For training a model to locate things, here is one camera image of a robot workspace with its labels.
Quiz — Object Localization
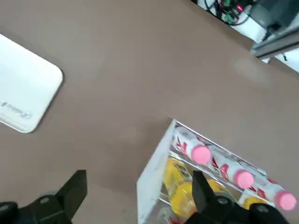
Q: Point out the clear acrylic tiered shelf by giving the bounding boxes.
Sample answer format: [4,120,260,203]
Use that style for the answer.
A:
[136,118,297,224]

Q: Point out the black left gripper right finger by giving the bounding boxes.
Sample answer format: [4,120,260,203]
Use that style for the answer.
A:
[186,170,292,224]

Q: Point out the white milk bottle pink cap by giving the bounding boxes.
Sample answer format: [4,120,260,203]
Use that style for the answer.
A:
[242,178,297,212]
[207,146,255,189]
[171,127,212,165]

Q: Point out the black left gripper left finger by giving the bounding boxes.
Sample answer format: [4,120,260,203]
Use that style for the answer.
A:
[0,170,87,224]

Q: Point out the black electronics and cable cluster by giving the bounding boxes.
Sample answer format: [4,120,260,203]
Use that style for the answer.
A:
[191,0,299,31]

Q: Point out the yellow rock sugar pear bottle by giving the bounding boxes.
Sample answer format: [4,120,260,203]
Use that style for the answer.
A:
[163,157,225,217]
[242,195,260,210]

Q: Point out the aluminium frame post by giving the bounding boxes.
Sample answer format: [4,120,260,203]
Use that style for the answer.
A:
[250,25,299,61]

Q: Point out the white rectangular tray with print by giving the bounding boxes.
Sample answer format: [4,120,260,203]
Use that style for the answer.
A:
[0,34,64,133]

